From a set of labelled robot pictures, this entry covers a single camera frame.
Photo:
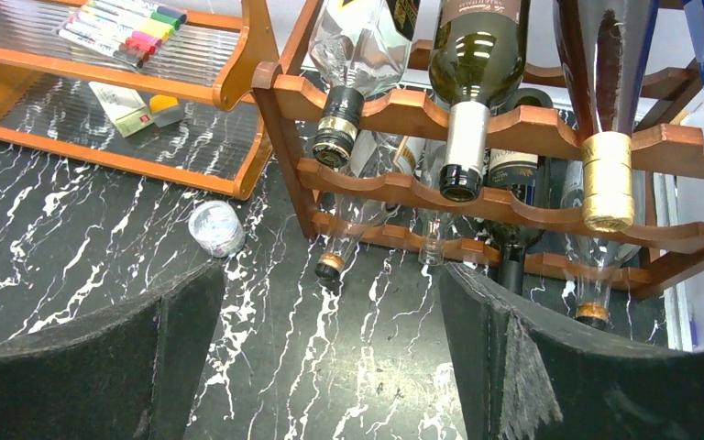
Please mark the green wine bottle white neck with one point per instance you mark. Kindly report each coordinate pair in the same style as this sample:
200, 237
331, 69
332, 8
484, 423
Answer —
477, 62

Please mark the orange wooden shelf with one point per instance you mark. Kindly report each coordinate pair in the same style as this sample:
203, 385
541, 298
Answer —
141, 86

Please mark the clear bottle open neck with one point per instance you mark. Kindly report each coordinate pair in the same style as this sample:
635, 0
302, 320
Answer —
434, 221

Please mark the clear bottle copper cap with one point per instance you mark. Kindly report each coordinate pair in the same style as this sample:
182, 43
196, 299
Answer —
594, 258
375, 153

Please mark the yellow grey eraser block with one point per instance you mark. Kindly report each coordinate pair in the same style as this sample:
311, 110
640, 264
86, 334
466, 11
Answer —
165, 110

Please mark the clear square liquor bottle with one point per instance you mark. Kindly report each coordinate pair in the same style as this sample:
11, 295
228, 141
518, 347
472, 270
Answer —
361, 49

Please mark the clear jar of paper clips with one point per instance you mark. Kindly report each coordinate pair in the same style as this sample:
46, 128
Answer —
215, 226

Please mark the pack of coloured markers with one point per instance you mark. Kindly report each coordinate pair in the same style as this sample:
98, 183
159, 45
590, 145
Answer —
127, 32

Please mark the brown wooden wine rack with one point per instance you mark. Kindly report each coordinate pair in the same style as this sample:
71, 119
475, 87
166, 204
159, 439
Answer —
518, 201

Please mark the clear bottle right copper cap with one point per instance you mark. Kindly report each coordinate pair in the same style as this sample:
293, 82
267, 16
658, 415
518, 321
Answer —
594, 258

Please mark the white and green small box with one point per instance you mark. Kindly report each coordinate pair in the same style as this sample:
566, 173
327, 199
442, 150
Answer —
124, 107

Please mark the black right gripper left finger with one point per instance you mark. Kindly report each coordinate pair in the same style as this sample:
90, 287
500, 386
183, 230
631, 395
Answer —
125, 371

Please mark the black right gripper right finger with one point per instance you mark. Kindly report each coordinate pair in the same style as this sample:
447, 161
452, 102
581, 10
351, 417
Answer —
523, 371

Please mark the dark red bottle gold cap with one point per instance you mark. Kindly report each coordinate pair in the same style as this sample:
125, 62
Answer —
603, 47

